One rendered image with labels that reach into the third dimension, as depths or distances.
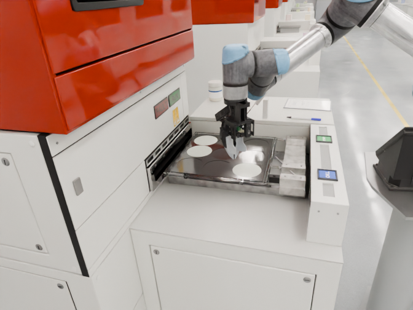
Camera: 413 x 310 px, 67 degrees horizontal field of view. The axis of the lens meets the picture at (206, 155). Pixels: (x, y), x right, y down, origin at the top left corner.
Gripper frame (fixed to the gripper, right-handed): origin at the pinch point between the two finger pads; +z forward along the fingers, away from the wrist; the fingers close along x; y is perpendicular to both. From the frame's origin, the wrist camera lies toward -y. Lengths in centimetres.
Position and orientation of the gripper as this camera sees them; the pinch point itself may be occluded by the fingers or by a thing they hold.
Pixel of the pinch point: (232, 154)
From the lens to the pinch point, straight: 105.8
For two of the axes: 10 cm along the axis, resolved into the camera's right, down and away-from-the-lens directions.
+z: 0.5, 8.9, 4.6
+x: 8.8, -2.5, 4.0
